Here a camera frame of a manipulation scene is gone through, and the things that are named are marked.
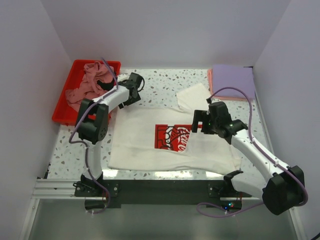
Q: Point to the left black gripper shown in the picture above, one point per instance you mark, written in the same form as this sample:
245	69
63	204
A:
129	102

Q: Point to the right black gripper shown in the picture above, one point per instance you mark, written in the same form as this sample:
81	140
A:
200	115

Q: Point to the white t-shirt red print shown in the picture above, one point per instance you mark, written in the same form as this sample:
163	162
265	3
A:
160	138

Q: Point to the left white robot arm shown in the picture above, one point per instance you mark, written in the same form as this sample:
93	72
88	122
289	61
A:
92	126

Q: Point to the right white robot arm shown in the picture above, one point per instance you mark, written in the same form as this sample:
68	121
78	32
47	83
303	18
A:
285	185

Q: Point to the black garment in bin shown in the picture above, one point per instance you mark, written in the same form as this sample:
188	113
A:
106	86

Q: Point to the folded purple t-shirt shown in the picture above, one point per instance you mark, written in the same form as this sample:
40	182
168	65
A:
232	81

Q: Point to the pink crumpled t-shirt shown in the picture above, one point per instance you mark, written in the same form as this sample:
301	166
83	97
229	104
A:
88	88

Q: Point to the red plastic bin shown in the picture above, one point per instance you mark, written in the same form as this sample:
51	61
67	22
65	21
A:
63	113

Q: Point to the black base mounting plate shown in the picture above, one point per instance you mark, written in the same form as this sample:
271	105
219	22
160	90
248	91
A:
139	197

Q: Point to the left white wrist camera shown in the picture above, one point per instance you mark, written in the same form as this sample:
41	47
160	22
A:
122	77

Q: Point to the aluminium extrusion rail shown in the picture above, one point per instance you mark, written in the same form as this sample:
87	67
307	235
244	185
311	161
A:
50	187

